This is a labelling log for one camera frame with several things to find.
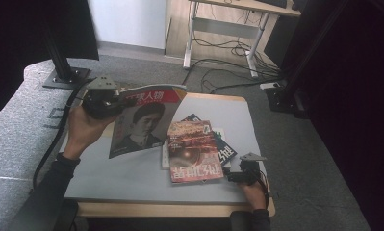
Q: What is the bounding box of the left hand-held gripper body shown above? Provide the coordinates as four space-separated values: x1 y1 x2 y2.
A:
81 75 130 120

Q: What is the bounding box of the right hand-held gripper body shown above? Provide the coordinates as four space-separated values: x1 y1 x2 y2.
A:
232 152 269 187

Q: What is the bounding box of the dark blue cover magazine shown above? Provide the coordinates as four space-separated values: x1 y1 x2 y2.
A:
181 113 239 167

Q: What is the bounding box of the portrait cover magazine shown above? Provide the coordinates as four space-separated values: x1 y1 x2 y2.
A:
108 84 188 160

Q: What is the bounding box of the red-brown cover magazine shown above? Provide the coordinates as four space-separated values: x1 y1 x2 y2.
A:
166 119 225 185

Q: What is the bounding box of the person's right hand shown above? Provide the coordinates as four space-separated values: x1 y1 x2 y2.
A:
240 182 268 212

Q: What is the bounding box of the person's left hand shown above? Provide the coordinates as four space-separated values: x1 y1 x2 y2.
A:
62 105 117 161

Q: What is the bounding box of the black metal stand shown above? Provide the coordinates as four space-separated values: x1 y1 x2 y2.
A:
42 25 91 91
265 0 351 120

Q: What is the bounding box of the light grey table mat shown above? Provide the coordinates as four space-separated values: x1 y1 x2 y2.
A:
59 91 268 205

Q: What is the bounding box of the light wooden table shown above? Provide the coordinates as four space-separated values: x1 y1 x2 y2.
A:
73 84 276 218

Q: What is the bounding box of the white power strip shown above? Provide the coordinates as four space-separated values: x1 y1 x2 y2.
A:
259 81 282 90

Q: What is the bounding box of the black curtain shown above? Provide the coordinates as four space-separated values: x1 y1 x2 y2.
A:
263 0 384 231
0 0 100 127

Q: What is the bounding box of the wooden desk with white legs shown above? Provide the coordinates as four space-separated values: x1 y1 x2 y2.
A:
183 0 302 79

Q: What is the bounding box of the black keyboard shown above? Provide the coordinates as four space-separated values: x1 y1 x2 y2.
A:
256 0 289 9

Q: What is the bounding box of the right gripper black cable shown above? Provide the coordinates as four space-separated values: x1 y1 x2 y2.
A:
258 171 271 210

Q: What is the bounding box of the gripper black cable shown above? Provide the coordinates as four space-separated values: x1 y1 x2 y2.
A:
31 80 95 191
258 171 271 210

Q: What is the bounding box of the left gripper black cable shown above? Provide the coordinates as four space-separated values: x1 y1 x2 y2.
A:
31 80 95 191

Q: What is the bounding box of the black floor cable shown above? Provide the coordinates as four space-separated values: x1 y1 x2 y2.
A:
176 57 282 93
200 68 285 95

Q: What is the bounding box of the black hanging cable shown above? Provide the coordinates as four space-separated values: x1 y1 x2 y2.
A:
192 38 257 58

